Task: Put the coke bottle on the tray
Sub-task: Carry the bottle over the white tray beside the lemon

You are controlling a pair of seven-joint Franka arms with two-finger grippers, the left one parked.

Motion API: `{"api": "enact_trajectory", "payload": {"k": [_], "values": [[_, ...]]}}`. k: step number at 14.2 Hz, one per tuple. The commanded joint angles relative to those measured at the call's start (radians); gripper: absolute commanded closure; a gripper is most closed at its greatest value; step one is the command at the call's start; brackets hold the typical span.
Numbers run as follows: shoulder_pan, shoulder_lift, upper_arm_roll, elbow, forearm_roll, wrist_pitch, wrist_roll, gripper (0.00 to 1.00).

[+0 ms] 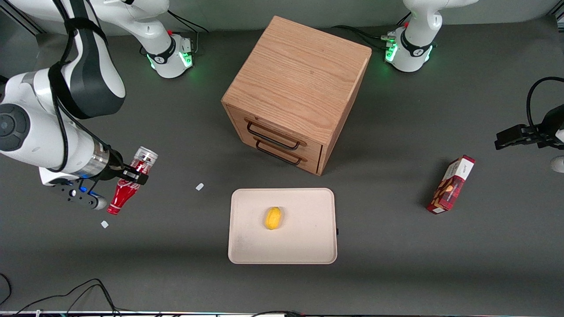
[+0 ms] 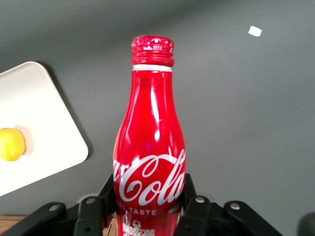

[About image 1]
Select wooden drawer cabinet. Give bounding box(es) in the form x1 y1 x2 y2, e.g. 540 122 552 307
221 16 372 176

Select black left base cable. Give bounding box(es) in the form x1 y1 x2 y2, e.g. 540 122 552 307
330 12 411 50

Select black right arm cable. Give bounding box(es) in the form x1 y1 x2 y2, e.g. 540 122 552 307
46 0 113 173

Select wooden drawer front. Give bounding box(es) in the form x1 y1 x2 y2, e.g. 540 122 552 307
225 105 327 161
234 125 324 175

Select black wire drawer handle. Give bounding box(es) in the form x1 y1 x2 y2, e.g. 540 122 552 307
245 118 308 151
254 139 307 167

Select red cookie box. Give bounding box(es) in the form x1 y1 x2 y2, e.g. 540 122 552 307
426 155 476 215

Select red coke bottle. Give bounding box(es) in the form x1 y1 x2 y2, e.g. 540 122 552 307
107 147 159 215

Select yellow lemon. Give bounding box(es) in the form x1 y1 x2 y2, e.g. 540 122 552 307
264 206 282 230

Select black right base cable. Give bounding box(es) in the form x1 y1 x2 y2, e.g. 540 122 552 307
165 12 209 54

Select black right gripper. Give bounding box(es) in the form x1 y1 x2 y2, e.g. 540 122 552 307
94 148 149 185

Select cream rectangular tray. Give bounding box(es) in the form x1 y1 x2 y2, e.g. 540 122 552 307
228 188 338 265

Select black base cable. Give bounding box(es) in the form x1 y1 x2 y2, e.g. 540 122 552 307
165 12 209 54
330 12 411 50

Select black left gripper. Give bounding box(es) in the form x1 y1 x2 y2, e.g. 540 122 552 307
494 105 564 151

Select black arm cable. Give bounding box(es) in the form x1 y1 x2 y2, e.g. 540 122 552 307
46 0 113 173
526 77 564 133

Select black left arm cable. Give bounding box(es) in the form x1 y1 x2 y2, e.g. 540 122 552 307
526 77 564 133

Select black table edge cable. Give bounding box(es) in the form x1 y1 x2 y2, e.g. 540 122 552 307
0 273 12 305
13 278 122 317
250 310 305 317

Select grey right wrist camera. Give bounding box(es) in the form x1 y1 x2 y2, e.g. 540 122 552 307
53 181 108 211

